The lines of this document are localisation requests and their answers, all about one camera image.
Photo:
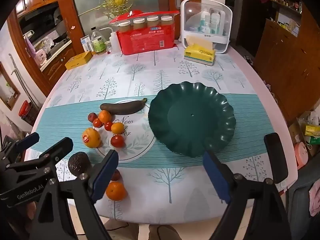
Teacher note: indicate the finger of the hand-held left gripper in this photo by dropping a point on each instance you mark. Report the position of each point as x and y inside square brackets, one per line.
[61, 147]
[27, 140]

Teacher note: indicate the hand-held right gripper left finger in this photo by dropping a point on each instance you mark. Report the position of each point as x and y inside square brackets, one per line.
[105, 177]

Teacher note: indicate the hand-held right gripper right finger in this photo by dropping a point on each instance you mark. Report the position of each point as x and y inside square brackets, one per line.
[216, 177]

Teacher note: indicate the small dark red fruit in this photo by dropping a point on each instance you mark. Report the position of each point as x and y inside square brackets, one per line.
[116, 175]
[92, 117]

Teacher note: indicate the small tangerine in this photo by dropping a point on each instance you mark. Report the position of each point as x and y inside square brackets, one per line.
[105, 116]
[117, 128]
[115, 190]

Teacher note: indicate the dark avocado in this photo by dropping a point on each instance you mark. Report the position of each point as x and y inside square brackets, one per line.
[77, 163]

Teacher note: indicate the large orange with sticker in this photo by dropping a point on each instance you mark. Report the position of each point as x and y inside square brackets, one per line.
[92, 137]

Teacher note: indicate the dark green scalloped plate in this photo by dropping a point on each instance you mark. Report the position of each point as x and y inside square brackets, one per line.
[192, 120]

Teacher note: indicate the overripe dark banana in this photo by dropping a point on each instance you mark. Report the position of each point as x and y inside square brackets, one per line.
[122, 107]

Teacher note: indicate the red basket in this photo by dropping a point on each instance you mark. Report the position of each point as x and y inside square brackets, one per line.
[24, 108]

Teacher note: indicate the red cherry tomato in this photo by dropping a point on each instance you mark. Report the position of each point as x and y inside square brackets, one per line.
[108, 126]
[117, 141]
[97, 123]

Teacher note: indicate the tree print tablecloth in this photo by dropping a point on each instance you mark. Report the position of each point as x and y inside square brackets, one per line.
[175, 192]

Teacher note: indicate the wooden kitchen base cabinet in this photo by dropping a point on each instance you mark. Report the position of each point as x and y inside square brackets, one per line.
[57, 67]

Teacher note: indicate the grey chair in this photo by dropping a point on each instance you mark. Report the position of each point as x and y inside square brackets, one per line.
[298, 205]

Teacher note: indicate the pink round container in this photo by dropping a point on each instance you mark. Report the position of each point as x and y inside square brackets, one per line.
[301, 155]

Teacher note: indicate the yellow cardboard box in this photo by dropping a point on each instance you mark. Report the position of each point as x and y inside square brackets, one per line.
[78, 60]

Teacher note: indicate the pink cloth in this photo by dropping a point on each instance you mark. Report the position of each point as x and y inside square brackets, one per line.
[315, 197]

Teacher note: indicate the small metal can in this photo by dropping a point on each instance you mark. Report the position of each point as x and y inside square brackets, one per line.
[90, 48]

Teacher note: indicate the yellow green packet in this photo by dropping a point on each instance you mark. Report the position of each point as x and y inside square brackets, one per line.
[310, 130]

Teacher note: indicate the white and blue carton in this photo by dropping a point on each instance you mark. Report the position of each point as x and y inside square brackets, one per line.
[84, 42]

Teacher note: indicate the glass bottle green label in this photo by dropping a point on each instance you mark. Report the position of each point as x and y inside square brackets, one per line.
[98, 43]

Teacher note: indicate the small clear glass jar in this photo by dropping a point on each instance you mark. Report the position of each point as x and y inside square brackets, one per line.
[108, 46]

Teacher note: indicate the white squeeze bottle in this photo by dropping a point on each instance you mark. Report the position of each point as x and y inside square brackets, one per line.
[114, 42]

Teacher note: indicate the yellow tissue pack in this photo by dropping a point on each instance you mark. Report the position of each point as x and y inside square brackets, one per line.
[200, 55]

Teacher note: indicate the brown wooden cabinet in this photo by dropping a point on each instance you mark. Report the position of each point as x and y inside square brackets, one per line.
[282, 67]

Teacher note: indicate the red plastic package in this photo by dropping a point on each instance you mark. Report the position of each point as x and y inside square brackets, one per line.
[145, 42]

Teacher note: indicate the white lidded jar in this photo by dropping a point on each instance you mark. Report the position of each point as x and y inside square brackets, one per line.
[167, 20]
[124, 26]
[139, 24]
[153, 22]

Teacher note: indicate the white storage box clear door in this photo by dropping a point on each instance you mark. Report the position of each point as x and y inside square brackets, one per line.
[185, 25]

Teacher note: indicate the white skincare bottle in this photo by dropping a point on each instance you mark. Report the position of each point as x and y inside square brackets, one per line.
[205, 21]
[215, 20]

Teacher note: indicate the cluttered wooden shelf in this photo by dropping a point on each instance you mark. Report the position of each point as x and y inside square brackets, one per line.
[285, 17]

